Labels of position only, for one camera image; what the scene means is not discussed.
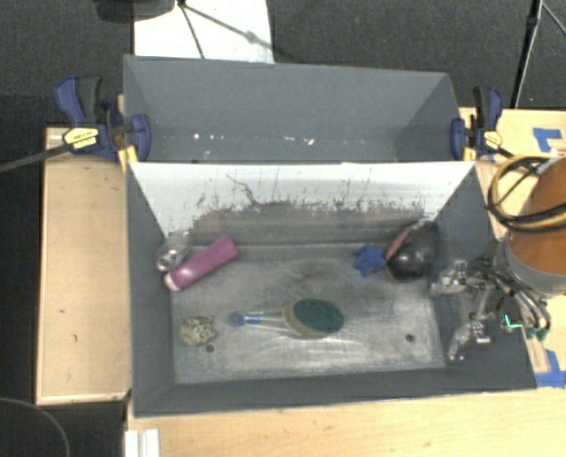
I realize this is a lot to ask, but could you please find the pale wood flat board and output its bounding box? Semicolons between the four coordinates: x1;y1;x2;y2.
35;126;134;407

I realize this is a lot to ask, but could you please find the black rounded object pink edge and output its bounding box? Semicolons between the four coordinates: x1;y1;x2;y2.
385;220;440;285

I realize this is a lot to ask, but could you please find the grey metal bin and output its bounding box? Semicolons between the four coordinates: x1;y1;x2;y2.
122;54;538;418

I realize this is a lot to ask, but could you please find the blue crumpled cloth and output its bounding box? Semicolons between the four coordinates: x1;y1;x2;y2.
352;243;388;279

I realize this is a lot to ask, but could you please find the clear glass jar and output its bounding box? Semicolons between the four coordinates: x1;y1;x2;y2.
155;229;194;274

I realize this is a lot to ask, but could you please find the green pad dish brush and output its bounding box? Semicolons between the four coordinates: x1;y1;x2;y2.
227;297;346;341

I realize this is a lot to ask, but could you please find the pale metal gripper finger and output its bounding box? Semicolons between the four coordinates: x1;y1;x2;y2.
428;259;472;298
447;321;493;364

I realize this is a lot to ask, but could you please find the purple plastic bottle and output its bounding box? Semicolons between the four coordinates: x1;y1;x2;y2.
163;234;241;293

